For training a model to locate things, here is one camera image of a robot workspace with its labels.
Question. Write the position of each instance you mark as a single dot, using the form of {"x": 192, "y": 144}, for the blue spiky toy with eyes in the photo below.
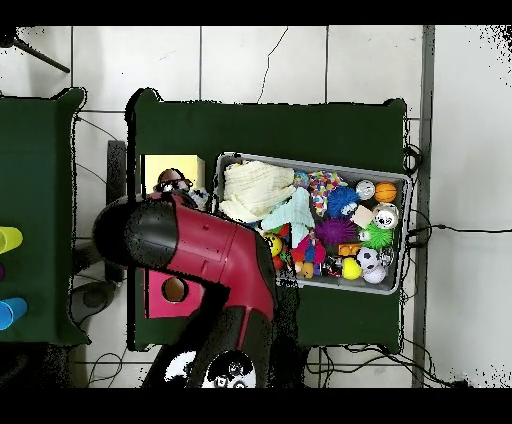
{"x": 342, "y": 200}

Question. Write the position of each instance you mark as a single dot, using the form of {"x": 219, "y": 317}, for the green cloth side table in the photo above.
{"x": 36, "y": 180}

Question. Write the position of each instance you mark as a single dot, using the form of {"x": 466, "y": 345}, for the black tripod leg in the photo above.
{"x": 40, "y": 55}

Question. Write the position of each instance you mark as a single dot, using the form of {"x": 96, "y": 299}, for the yellow plastic cup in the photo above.
{"x": 10, "y": 239}

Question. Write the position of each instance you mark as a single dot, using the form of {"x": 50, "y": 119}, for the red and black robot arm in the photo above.
{"x": 208, "y": 248}

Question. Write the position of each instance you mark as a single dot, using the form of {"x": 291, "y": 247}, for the orange toy basketball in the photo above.
{"x": 385, "y": 192}

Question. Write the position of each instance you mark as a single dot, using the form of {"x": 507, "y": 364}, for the green spiky toy with eyes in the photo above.
{"x": 378, "y": 236}

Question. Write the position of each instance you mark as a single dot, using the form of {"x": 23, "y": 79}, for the purple spiky ball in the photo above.
{"x": 335, "y": 231}

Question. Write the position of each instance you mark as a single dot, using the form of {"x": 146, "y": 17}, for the dark green table cloth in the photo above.
{"x": 280, "y": 136}

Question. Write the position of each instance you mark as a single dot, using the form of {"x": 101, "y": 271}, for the mint green waffle cloth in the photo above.
{"x": 294, "y": 214}

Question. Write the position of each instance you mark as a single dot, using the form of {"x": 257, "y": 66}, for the colourful dotted cloth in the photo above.
{"x": 322, "y": 186}

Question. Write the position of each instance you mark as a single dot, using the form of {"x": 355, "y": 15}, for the cream yellow waffle cloth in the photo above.
{"x": 256, "y": 186}

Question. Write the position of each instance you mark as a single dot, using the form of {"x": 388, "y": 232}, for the wooden box with three holes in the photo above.
{"x": 192, "y": 164}

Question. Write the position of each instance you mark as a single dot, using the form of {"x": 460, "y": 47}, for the blue plastic cup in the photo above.
{"x": 12, "y": 312}

